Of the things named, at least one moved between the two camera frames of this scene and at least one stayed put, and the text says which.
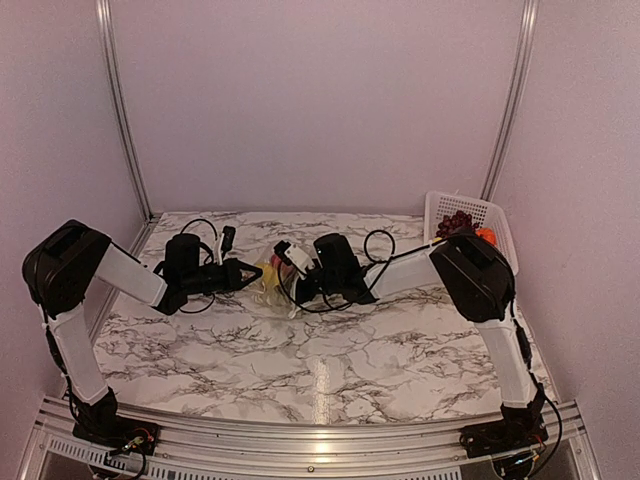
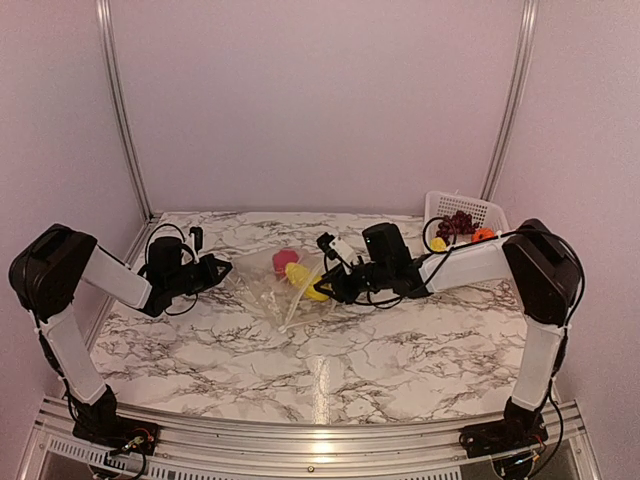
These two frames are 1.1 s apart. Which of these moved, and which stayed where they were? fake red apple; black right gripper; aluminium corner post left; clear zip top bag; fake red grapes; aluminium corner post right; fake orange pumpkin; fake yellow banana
Moved: clear zip top bag; black right gripper; fake yellow banana
Stayed: fake red grapes; fake red apple; fake orange pumpkin; aluminium corner post left; aluminium corner post right
